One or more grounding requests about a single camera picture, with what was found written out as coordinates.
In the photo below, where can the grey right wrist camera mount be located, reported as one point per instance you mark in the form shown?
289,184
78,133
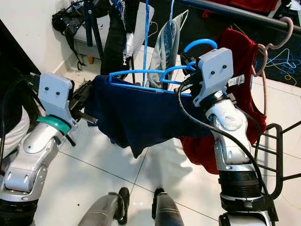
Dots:
216,70

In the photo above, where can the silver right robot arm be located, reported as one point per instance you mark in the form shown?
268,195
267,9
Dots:
228,136

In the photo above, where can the grey robot left leg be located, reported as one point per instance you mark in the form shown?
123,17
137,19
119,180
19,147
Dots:
101,212

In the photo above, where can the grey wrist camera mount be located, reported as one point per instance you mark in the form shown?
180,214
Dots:
54,96
216,70

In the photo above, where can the navy blue garment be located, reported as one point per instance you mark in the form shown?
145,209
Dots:
146,117

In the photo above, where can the grey printed garment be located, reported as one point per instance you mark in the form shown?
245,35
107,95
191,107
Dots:
164,52

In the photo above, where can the black printed garment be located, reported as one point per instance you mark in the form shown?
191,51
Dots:
115,42

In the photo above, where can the pink plastic hanger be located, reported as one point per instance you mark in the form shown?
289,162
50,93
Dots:
265,94

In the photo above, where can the black metal clothes rack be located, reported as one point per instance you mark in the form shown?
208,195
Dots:
240,14

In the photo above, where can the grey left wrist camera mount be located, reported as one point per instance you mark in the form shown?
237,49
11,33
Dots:
54,96

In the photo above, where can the blue plastic hanger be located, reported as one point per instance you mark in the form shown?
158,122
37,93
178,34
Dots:
146,42
200,43

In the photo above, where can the person in black shirt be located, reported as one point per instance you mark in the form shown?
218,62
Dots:
11,141

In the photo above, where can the white plastic hanger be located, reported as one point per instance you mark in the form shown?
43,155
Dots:
172,9

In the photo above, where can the grey upholstered bench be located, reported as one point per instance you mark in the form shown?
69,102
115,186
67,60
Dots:
96,49

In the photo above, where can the red draped cloth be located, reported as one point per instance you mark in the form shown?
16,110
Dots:
254,4

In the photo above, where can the red knit garment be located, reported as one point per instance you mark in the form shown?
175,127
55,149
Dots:
240,61

